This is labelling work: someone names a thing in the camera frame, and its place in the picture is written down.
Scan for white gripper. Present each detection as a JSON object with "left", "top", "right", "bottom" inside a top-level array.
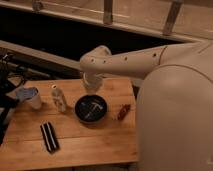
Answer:
[{"left": 83, "top": 73, "right": 103, "bottom": 92}]

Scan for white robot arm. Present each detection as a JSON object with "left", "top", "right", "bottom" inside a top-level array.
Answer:
[{"left": 80, "top": 42, "right": 213, "bottom": 171}]

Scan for metal utensils in bowl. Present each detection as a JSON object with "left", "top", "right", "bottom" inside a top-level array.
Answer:
[{"left": 82, "top": 102, "right": 103, "bottom": 120}]

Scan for black round bowl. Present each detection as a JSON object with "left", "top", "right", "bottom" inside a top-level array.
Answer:
[{"left": 74, "top": 95, "right": 108, "bottom": 124}]

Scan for black striped rectangular case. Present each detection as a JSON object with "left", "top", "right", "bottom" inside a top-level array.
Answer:
[{"left": 40, "top": 122, "right": 60, "bottom": 153}]

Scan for white cup with blue cloth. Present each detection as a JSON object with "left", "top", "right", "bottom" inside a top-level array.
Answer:
[{"left": 16, "top": 87, "right": 42, "bottom": 110}]

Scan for black stand with cables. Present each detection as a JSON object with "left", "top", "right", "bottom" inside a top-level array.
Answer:
[{"left": 0, "top": 53, "right": 25, "bottom": 145}]

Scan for metal window frame rail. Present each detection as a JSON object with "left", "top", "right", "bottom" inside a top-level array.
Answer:
[{"left": 0, "top": 0, "right": 213, "bottom": 46}]

